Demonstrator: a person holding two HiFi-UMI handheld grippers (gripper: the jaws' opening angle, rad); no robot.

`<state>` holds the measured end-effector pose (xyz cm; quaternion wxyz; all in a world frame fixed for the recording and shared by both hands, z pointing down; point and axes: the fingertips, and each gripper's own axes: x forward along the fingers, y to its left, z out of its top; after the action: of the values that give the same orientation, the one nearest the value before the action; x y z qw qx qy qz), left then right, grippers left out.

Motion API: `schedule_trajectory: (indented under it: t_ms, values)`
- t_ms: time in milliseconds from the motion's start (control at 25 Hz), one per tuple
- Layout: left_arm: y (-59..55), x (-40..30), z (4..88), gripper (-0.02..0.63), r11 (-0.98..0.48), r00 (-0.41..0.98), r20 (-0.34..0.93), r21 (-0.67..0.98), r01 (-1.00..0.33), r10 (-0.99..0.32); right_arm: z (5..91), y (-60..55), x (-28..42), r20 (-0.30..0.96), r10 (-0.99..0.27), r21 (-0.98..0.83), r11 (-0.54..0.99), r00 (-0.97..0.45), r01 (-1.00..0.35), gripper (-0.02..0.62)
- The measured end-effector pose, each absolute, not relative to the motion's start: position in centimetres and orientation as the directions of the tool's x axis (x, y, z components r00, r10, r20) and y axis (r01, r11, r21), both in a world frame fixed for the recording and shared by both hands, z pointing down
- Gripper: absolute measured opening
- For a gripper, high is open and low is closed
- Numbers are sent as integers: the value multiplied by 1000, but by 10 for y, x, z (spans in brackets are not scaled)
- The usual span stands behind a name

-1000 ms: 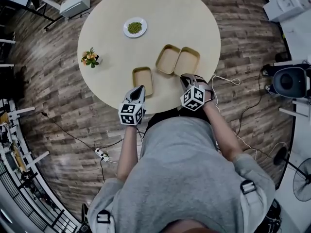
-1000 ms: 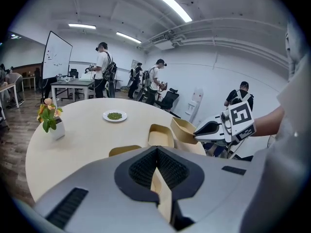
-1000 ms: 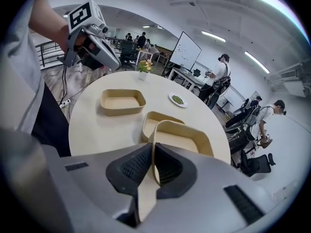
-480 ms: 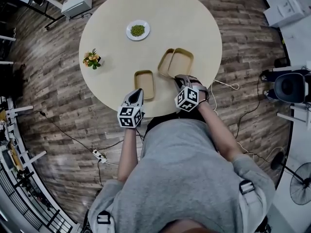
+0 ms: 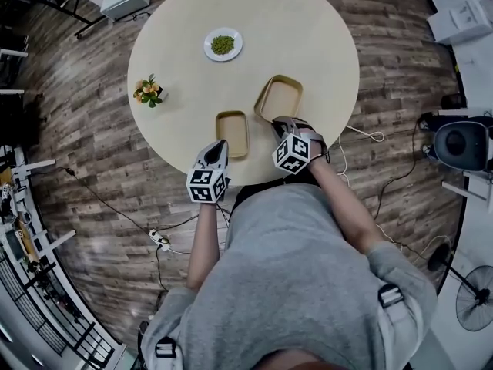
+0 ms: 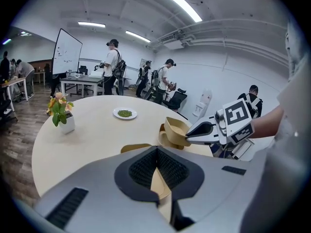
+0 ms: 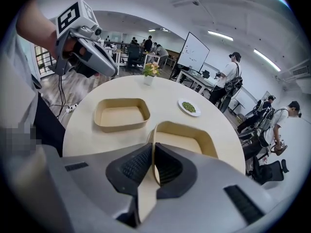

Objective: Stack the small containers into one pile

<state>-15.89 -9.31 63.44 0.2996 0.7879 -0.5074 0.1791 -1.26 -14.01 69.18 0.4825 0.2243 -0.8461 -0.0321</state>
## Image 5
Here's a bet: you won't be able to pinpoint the white cardboard box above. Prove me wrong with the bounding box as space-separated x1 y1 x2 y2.
426 0 493 46

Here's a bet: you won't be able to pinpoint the white shoulder strap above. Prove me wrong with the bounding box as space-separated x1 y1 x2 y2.
379 287 424 362

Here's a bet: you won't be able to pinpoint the person's right forearm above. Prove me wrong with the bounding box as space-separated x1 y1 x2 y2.
307 159 386 254

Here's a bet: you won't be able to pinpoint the tan paper tray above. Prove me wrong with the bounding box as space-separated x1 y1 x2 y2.
214 109 250 160
258 74 304 125
253 76 304 126

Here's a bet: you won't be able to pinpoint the white frame workbench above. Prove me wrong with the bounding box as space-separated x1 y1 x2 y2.
0 144 78 370

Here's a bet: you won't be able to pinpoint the white power strip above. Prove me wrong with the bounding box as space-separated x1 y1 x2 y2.
148 228 172 252

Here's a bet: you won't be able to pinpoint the grey shell chair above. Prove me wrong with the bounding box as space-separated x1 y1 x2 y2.
433 119 493 173

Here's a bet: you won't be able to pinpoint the person's right hand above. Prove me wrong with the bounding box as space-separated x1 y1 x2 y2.
309 136 329 162

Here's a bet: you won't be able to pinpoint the person's black trousers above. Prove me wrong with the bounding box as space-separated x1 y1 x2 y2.
233 163 324 215

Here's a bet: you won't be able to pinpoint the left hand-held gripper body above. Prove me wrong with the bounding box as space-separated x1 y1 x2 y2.
186 164 230 204

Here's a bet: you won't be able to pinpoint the pile of green peas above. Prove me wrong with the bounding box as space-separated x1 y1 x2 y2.
210 35 236 56

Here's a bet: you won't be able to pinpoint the white round plate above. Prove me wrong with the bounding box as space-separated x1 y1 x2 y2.
203 28 243 62

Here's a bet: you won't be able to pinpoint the black cable with inline plug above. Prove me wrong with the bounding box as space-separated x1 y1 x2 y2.
63 166 155 234

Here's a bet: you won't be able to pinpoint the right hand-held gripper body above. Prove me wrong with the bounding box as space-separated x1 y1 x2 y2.
272 126 323 177

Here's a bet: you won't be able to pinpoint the white looped cable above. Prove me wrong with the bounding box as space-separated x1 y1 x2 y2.
337 125 386 187

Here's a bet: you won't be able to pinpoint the black standing fan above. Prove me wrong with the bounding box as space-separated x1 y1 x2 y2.
427 242 493 332

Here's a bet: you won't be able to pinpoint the person's left forearm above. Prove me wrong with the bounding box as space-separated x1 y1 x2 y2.
186 202 221 291

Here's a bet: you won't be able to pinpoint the black strap buckle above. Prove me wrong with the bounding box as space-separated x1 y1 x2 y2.
154 337 178 359
377 284 404 308

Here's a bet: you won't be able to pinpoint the potted orange flower plant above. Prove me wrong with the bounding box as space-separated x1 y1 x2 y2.
132 73 169 109

